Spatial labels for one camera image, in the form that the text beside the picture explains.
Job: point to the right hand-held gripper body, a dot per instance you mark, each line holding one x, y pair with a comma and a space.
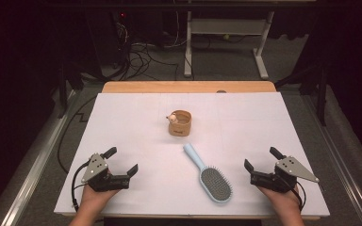
279, 180

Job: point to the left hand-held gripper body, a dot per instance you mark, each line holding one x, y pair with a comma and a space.
100, 179

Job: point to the light blue hairbrush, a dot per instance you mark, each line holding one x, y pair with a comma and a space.
215, 183

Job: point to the person's left hand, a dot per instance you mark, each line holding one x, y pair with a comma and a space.
95, 197

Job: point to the person's right hand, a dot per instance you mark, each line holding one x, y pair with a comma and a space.
283, 201

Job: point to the white table cover board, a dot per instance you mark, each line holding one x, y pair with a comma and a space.
157, 175

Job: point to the round wooden cup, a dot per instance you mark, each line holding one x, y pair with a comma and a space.
180, 125

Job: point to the black metal stand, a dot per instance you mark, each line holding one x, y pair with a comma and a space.
66, 91
317, 84

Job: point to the black computer tower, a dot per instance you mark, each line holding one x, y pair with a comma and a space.
106, 40

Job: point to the aluminium floor rail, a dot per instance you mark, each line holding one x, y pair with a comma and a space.
34, 169
342, 163

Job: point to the white metal desk frame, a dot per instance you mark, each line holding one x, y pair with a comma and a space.
226, 26

